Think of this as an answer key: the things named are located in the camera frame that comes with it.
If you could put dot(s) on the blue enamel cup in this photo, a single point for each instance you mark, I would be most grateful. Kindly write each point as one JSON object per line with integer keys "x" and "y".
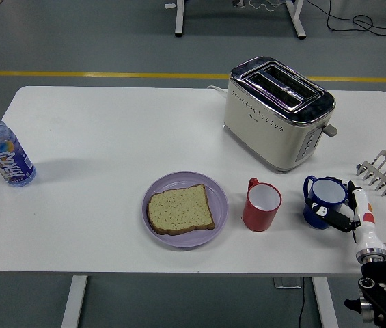
{"x": 327, "y": 193}

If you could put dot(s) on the white paper scrap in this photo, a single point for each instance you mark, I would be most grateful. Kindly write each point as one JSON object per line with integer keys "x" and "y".
{"x": 170, "y": 5}

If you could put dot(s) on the purple plate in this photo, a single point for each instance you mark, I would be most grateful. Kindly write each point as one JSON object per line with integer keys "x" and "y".
{"x": 218, "y": 205}

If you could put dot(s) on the bread slice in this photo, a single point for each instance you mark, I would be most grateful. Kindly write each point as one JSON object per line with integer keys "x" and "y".
{"x": 179, "y": 210}

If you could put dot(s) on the red cup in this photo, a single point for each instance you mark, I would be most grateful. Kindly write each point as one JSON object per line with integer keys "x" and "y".
{"x": 257, "y": 218}

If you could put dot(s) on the cream chrome toaster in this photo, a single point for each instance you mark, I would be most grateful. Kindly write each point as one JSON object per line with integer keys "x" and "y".
{"x": 264, "y": 136}

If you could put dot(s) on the blue-capped water bottle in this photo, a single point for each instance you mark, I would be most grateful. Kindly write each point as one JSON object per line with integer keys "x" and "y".
{"x": 8, "y": 160}

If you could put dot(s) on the white background table leg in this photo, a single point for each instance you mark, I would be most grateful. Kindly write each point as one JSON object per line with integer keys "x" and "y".
{"x": 179, "y": 17}
{"x": 296, "y": 18}

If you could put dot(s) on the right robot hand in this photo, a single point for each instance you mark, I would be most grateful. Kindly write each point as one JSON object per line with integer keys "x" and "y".
{"x": 365, "y": 222}

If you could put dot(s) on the metal toast rack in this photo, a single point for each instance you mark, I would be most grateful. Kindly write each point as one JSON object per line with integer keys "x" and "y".
{"x": 384, "y": 171}

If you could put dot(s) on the grey box under table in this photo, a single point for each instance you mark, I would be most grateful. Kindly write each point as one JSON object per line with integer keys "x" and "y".
{"x": 286, "y": 283}

